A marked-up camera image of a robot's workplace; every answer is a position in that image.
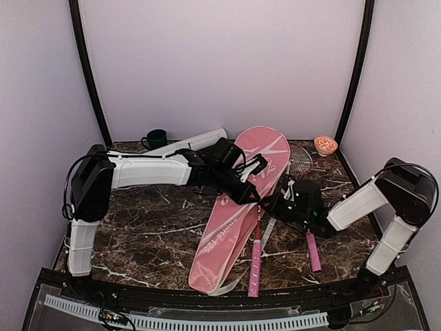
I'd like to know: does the orange patterned tube lid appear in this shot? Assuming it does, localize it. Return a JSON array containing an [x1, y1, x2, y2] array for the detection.
[[314, 136, 338, 157]]

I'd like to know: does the pink racket bag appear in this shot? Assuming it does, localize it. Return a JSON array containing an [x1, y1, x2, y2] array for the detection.
[[188, 126, 291, 296]]

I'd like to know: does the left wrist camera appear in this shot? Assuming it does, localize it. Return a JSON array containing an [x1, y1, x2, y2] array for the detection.
[[240, 154, 268, 183]]

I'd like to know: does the white shuttlecock tube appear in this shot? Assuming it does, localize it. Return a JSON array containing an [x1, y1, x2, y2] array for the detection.
[[153, 128, 227, 154]]

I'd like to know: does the left black frame post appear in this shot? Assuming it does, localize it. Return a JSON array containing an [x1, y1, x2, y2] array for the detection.
[[68, 0, 113, 147]]

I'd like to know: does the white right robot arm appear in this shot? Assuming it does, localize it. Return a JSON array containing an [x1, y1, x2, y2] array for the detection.
[[261, 158, 440, 299]]

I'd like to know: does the right black frame post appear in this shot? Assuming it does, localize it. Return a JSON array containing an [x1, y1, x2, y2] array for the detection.
[[336, 0, 376, 139]]

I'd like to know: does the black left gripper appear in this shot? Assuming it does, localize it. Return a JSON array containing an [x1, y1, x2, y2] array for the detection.
[[212, 167, 261, 207]]

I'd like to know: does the black frame post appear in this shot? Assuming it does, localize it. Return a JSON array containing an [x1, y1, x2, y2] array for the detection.
[[336, 0, 376, 139], [68, 0, 113, 147]]

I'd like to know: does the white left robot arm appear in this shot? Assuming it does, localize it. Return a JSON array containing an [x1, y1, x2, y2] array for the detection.
[[62, 138, 267, 301]]

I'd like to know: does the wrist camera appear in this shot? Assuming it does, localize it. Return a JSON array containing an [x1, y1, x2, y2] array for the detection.
[[240, 154, 268, 183], [280, 175, 297, 201]]

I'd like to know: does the dark green mug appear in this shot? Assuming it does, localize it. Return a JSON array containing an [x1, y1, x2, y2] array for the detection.
[[141, 129, 167, 150]]

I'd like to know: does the grey slotted cable duct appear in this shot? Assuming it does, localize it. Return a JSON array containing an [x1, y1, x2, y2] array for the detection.
[[43, 294, 329, 330]]

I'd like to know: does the red racket pink grip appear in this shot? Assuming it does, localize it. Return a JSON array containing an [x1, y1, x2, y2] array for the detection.
[[247, 206, 262, 298], [290, 143, 322, 273]]

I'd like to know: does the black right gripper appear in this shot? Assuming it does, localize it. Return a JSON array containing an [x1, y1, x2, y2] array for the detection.
[[260, 190, 312, 225]]

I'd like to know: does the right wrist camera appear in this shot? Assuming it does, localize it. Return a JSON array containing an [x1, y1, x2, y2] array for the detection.
[[280, 175, 297, 201]]

